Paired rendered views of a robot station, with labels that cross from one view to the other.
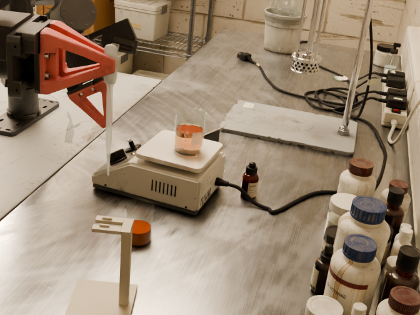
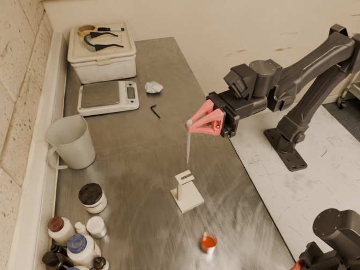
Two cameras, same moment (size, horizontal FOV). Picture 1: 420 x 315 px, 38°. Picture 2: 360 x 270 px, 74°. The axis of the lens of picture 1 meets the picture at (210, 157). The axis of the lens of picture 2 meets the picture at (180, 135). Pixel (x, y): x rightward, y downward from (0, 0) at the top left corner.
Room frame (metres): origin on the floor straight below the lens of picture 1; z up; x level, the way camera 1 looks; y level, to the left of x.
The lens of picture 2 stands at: (0.94, -0.07, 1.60)
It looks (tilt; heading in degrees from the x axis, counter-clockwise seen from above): 48 degrees down; 153
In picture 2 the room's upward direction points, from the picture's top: straight up
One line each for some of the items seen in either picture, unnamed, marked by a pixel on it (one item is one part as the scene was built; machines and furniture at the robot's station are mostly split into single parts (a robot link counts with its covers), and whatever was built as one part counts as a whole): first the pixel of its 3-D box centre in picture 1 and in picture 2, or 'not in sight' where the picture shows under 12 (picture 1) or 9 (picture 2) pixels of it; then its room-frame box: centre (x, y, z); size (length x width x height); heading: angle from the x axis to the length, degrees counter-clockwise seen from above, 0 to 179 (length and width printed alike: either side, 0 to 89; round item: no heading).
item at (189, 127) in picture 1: (187, 131); not in sight; (0.93, 0.04, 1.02); 0.06 x 0.05 x 0.08; 63
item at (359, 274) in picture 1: (352, 279); (83, 249); (0.66, -0.20, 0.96); 0.06 x 0.06 x 0.11
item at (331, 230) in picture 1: (335, 244); not in sight; (0.79, -0.21, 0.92); 0.04 x 0.04 x 0.04
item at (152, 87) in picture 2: not in sight; (154, 87); (0.06, 0.25, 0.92); 0.08 x 0.08 x 0.04; 74
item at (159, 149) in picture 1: (180, 149); not in sight; (0.94, 0.05, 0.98); 0.12 x 0.12 x 0.01; 72
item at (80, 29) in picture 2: not in sight; (87, 31); (-0.36, 0.07, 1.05); 0.10 x 0.10 x 0.02
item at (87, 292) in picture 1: (102, 264); (187, 186); (0.62, 0.12, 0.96); 0.08 x 0.08 x 0.13; 0
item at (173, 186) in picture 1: (165, 169); not in sight; (0.95, 0.08, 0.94); 0.22 x 0.13 x 0.08; 72
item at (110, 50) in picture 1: (110, 65); not in sight; (0.62, 0.12, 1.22); 0.01 x 0.01 x 0.04; 0
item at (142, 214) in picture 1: (138, 222); (208, 242); (0.78, 0.10, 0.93); 0.04 x 0.04 x 0.06
